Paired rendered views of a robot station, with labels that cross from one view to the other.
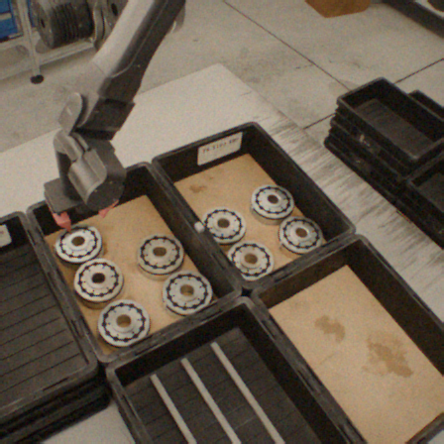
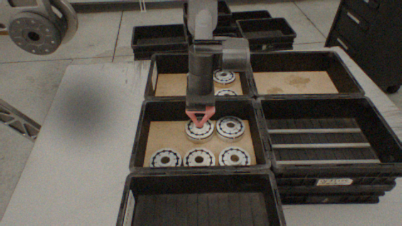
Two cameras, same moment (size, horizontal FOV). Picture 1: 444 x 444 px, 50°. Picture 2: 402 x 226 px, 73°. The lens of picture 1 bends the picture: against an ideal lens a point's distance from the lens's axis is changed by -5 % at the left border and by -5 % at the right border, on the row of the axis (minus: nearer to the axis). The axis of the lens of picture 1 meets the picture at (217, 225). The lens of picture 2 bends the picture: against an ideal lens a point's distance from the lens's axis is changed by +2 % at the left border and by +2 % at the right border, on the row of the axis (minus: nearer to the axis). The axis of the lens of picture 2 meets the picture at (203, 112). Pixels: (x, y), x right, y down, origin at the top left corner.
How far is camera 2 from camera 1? 67 cm
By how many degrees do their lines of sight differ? 35
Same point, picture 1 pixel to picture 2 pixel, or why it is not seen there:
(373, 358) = (296, 85)
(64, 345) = (229, 200)
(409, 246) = not seen: hidden behind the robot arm
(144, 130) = (83, 116)
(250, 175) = (173, 79)
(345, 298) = (262, 80)
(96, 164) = (236, 42)
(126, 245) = (179, 142)
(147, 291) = (215, 145)
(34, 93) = not seen: outside the picture
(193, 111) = (93, 90)
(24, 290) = (175, 210)
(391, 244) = not seen: hidden behind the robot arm
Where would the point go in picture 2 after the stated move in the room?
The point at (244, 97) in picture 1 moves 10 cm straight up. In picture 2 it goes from (105, 68) to (100, 53)
